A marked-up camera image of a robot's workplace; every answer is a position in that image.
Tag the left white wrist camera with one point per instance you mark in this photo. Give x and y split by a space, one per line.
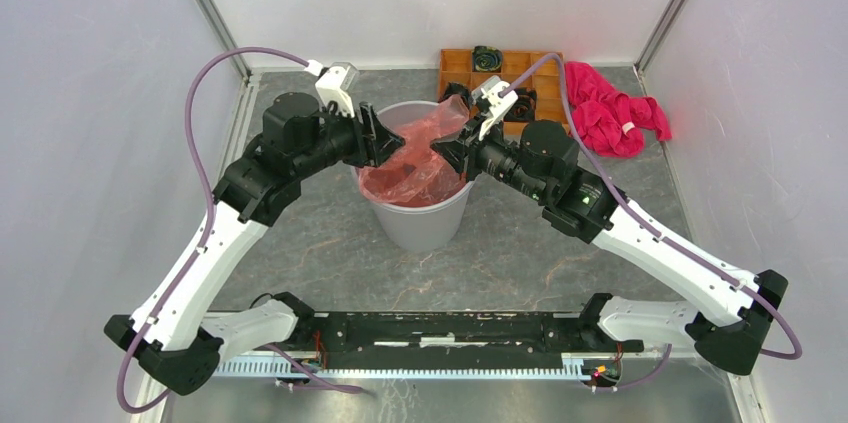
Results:
332 85

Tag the pink crumpled cloth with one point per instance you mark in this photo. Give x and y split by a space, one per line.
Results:
609 121

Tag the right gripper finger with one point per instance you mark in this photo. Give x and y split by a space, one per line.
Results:
470 133
457 154

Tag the white slotted cable duct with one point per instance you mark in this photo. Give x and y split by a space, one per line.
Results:
271 365

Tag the red translucent trash bag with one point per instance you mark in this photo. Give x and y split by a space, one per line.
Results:
416 176

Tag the grey plastic trash bin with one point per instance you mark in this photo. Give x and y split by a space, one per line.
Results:
422 229

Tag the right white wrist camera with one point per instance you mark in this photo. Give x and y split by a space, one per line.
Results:
494 98

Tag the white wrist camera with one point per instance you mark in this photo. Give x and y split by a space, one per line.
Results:
332 85
494 98

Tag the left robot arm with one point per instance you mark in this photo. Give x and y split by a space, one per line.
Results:
170 335

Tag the orange compartment tray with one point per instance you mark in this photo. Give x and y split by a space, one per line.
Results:
455 66

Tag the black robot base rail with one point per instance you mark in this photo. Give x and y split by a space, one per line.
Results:
464 340

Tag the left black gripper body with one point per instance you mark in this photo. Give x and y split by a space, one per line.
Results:
347 140

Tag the dark rolled belt top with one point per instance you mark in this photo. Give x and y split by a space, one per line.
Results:
486 59

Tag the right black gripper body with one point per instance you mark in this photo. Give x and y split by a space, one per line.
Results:
491 155

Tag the black rolled belt right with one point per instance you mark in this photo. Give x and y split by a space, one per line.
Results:
524 109

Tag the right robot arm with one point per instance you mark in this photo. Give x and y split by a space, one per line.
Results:
725 313

